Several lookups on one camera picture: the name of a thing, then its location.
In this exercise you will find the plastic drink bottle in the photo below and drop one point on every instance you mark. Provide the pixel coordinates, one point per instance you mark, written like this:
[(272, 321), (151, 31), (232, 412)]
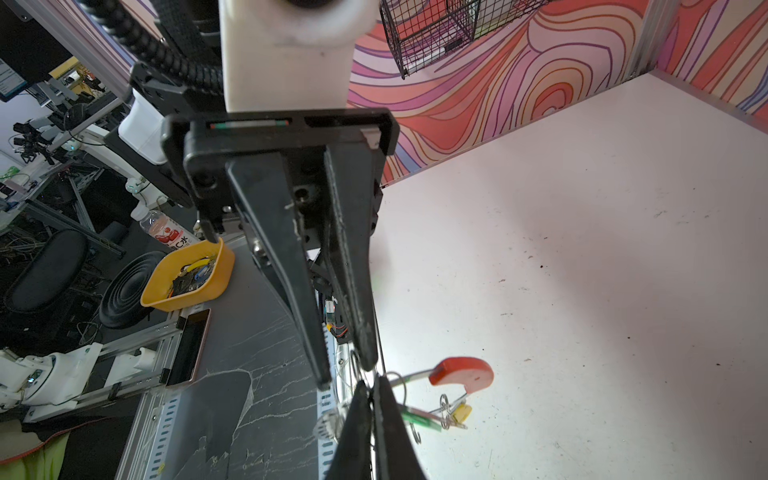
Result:
[(163, 228)]

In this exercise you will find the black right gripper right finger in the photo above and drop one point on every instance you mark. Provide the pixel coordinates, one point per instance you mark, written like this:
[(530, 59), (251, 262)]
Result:
[(395, 457)]

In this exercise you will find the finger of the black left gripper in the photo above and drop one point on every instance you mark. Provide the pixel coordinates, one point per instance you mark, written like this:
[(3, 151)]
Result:
[(265, 199), (349, 169)]

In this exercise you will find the metal keyring disc red grip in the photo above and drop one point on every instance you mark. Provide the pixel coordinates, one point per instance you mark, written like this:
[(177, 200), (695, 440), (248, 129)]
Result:
[(472, 374)]

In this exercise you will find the yellow parts tray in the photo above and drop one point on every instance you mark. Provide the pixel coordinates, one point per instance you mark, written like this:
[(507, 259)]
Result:
[(190, 276)]

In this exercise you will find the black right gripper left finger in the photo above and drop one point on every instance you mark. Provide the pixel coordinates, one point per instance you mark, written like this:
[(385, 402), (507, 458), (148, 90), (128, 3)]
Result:
[(352, 459)]

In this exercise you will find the green plastic key tag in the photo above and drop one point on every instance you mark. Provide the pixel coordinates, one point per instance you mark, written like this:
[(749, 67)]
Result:
[(420, 417)]

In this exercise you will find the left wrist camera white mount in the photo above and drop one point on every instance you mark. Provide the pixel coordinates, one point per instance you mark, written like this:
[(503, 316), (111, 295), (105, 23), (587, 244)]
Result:
[(290, 55)]

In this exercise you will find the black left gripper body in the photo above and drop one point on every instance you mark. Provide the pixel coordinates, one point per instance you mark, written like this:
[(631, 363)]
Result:
[(318, 161)]

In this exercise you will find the black wire basket left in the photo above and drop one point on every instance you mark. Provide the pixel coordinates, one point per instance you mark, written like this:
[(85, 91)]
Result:
[(420, 33)]

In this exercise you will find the yellow plastic key tag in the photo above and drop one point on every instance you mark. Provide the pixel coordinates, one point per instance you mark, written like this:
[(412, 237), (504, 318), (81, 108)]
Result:
[(460, 413)]

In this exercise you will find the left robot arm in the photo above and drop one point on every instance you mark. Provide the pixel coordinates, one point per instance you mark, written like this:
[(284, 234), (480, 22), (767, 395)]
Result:
[(185, 76)]

